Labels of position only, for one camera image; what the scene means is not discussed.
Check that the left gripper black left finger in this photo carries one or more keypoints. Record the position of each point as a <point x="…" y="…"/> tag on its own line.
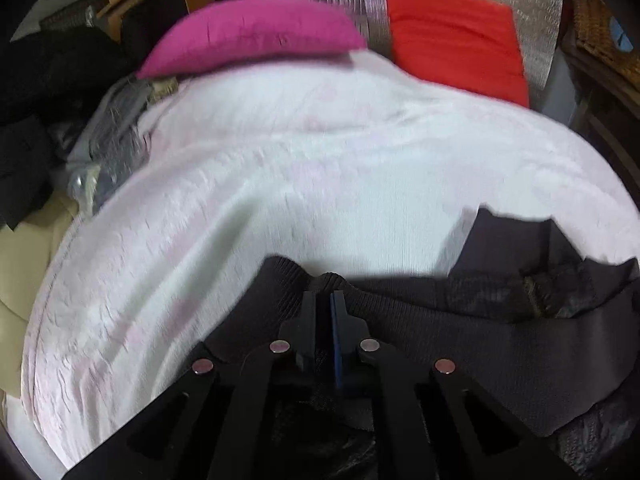
<point x="223" y="420"/>

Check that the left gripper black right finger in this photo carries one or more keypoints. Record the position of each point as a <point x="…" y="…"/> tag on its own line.
<point x="433" y="422"/>

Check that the dark grey jacket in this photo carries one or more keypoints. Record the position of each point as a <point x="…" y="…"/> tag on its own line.
<point x="553" y="336"/>

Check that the black clothes pile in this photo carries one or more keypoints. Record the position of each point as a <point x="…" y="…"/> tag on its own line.
<point x="52" y="82"/>

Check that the white bed cover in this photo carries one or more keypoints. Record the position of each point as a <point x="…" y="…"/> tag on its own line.
<point x="350" y="166"/>

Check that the beige leather armchair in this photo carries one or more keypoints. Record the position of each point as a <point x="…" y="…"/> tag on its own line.
<point x="26" y="252"/>

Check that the wooden shelf unit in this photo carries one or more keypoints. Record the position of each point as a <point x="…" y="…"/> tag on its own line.
<point x="607" y="114"/>

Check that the red cushion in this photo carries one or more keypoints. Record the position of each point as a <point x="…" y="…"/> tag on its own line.
<point x="470" y="45"/>

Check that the magenta pillow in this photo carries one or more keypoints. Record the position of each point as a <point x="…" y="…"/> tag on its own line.
<point x="233" y="31"/>

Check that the wicker basket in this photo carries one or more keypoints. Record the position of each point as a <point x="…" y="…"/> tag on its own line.
<point x="600" y="34"/>

